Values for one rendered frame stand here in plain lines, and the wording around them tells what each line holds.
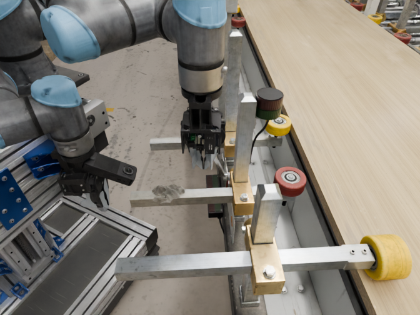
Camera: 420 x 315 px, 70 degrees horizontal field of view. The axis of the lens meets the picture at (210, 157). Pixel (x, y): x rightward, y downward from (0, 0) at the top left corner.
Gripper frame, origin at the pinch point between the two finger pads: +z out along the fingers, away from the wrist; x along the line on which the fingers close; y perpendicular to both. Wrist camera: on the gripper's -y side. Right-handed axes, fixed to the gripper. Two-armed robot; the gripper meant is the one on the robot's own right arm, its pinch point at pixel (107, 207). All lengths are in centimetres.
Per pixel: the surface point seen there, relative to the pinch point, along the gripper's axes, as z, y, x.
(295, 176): -6.2, -48.6, -3.5
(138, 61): 84, 45, -278
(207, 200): -0.2, -25.8, -1.1
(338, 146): -6, -64, -15
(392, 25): -2, -139, -130
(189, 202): 0.0, -21.0, -1.0
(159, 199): -2.8, -13.8, 0.4
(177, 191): -2.7, -18.2, -2.4
